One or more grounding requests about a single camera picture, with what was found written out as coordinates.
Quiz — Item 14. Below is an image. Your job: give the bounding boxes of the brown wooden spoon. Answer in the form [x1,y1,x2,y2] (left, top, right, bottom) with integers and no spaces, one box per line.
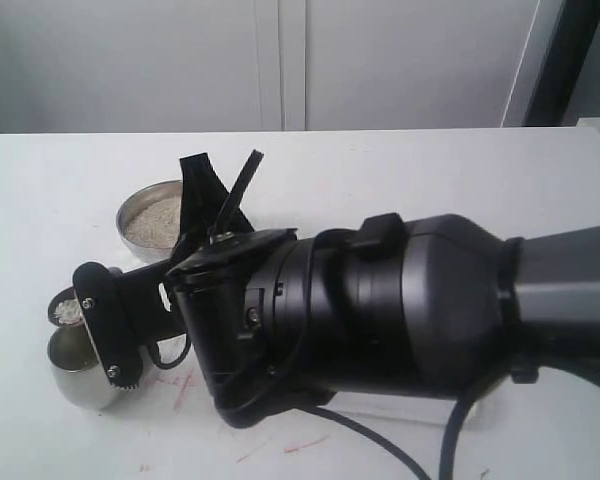
[47,287,84,327]

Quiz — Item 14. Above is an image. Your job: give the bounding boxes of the steel cup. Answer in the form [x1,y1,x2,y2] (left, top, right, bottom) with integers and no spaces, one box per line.
[47,326,126,411]

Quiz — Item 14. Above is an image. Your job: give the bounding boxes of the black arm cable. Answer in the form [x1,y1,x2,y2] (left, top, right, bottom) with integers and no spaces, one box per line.
[149,149,600,480]

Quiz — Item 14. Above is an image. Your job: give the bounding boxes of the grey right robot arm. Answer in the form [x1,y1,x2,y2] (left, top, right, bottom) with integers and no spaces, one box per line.
[167,152,600,409]

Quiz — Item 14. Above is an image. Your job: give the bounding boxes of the white cabinet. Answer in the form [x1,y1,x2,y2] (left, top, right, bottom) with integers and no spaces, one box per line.
[0,1,564,133]

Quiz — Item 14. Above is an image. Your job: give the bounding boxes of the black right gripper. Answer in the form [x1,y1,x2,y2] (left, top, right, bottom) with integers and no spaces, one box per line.
[167,153,297,400]

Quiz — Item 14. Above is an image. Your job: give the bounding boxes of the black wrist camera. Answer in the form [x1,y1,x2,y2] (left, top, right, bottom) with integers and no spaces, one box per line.
[72,260,191,390]

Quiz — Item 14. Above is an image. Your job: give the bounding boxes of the white plastic tray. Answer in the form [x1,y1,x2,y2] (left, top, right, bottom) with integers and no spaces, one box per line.
[326,392,455,426]

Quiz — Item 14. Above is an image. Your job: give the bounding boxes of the steel bowl of rice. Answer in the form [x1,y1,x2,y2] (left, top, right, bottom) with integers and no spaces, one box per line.
[116,180,183,263]

